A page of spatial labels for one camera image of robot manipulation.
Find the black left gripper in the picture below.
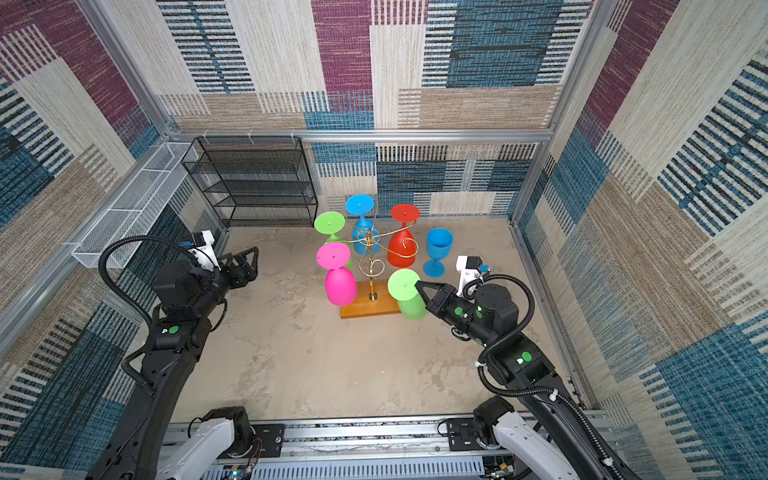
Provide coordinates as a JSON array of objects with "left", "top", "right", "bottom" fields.
[{"left": 192, "top": 246, "right": 256, "bottom": 320}]

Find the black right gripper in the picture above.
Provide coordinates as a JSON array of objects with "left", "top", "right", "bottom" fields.
[{"left": 415, "top": 280, "right": 495, "bottom": 349}]

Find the green wine glass front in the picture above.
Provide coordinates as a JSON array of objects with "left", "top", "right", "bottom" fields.
[{"left": 387, "top": 269, "right": 427, "bottom": 320}]

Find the green wine glass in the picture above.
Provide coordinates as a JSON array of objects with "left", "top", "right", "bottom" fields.
[
  {"left": 387, "top": 269, "right": 427, "bottom": 320},
  {"left": 314, "top": 211, "right": 354, "bottom": 270}
]

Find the light blue wine glass front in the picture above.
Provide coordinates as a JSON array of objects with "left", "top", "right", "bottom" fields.
[{"left": 423, "top": 228, "right": 454, "bottom": 278}]

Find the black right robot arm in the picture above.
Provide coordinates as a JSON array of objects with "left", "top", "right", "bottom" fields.
[{"left": 415, "top": 273, "right": 637, "bottom": 479}]

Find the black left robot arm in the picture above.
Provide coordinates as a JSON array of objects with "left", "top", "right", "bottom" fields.
[{"left": 87, "top": 232, "right": 259, "bottom": 479}]

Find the red wine glass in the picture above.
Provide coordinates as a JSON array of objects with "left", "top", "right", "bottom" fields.
[{"left": 387, "top": 204, "right": 420, "bottom": 269}]

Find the pink wine glass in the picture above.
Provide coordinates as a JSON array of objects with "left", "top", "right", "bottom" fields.
[{"left": 316, "top": 242, "right": 358, "bottom": 306}]

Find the blue wine glass back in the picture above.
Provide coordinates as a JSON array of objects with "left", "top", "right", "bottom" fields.
[{"left": 345, "top": 194, "right": 381, "bottom": 255}]

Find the green wine glass back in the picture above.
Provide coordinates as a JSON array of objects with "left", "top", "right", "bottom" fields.
[{"left": 314, "top": 211, "right": 354, "bottom": 270}]

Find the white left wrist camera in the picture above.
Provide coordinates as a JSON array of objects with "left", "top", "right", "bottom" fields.
[{"left": 180, "top": 230, "right": 219, "bottom": 271}]

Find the wooden rack base with gold wire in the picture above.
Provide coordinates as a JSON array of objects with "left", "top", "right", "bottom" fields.
[{"left": 340, "top": 226, "right": 401, "bottom": 319}]

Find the black wire shelf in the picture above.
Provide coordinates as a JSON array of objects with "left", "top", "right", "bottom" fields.
[{"left": 182, "top": 136, "right": 318, "bottom": 228}]

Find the white wire basket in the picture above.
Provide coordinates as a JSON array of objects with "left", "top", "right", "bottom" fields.
[{"left": 72, "top": 142, "right": 190, "bottom": 269}]

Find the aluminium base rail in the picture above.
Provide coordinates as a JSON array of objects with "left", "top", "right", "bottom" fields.
[{"left": 157, "top": 405, "right": 613, "bottom": 479}]

